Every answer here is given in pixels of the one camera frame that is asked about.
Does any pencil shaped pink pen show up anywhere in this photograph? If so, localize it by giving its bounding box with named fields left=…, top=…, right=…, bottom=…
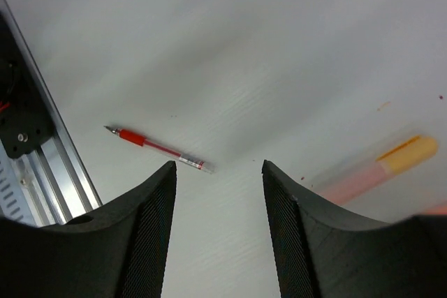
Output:
left=309, top=162, right=395, bottom=205

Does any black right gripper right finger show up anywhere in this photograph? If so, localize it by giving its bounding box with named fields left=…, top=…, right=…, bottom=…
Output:
left=262, top=161, right=446, bottom=297

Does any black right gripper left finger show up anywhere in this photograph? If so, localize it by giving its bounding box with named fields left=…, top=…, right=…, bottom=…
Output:
left=1, top=161, right=177, bottom=297

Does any orange highlighter pen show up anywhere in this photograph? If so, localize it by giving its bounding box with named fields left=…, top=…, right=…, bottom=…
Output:
left=420, top=202, right=447, bottom=216

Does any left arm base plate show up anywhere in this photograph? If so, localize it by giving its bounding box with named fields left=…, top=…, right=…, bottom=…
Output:
left=1, top=16, right=55, bottom=159

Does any aluminium front rail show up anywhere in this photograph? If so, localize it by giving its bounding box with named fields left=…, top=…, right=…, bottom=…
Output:
left=1, top=0, right=101, bottom=227

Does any white slotted cable duct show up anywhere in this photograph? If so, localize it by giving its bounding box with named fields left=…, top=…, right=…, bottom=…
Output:
left=1, top=156, right=25, bottom=221

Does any small orange cap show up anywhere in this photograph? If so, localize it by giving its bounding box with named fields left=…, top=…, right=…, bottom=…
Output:
left=376, top=135, right=439, bottom=175

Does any red thin pen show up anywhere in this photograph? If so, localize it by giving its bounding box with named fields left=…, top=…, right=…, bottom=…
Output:
left=104, top=126, right=214, bottom=174

